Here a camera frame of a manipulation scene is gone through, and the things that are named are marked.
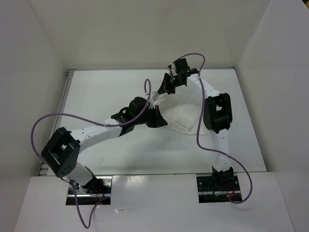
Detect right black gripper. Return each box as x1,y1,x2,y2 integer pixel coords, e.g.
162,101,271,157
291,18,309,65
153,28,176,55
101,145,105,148
157,72,183,96

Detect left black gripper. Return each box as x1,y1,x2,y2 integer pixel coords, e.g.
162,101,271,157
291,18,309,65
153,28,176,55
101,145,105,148
134,105,168,128

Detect white pleated skirt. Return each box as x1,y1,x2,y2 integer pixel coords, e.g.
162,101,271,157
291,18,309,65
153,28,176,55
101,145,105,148
154,87,201,136

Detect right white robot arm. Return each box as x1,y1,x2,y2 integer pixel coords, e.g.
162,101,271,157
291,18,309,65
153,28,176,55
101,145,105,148
157,73,234,190

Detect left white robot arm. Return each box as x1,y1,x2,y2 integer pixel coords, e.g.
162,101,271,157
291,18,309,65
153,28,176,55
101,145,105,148
41,106,168,193

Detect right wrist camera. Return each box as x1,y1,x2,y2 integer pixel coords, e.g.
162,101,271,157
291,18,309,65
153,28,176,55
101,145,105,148
168,58,190,75

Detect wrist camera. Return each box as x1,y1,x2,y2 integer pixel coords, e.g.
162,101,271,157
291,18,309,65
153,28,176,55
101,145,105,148
168,58,190,75
126,97,155,117

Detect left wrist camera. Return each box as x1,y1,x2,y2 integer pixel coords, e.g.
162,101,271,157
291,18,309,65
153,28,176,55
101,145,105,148
126,97,155,117

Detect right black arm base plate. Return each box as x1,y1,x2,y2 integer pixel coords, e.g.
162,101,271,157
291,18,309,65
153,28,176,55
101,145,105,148
196,174,242,203

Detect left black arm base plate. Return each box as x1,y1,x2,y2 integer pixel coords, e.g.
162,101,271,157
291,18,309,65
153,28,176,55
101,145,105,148
73,176,112,205

